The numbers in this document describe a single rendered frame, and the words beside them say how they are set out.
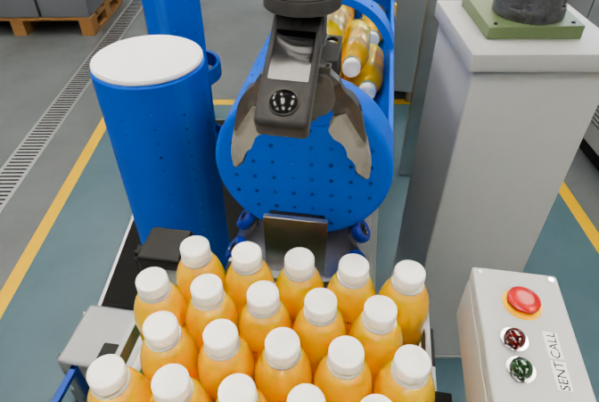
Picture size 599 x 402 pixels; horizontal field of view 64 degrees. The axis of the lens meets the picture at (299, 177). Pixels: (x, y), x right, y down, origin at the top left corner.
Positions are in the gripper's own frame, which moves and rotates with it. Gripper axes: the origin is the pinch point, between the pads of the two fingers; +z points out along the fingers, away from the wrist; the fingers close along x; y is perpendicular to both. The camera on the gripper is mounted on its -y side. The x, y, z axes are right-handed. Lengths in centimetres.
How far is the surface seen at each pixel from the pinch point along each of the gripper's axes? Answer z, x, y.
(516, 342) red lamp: 11.4, -24.6, -10.0
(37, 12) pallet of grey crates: 104, 254, 299
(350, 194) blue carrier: 17.0, -5.7, 17.4
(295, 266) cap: 13.1, 0.2, -1.9
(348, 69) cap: 12, -3, 52
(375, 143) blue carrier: 6.7, -8.7, 17.4
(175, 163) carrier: 43, 41, 53
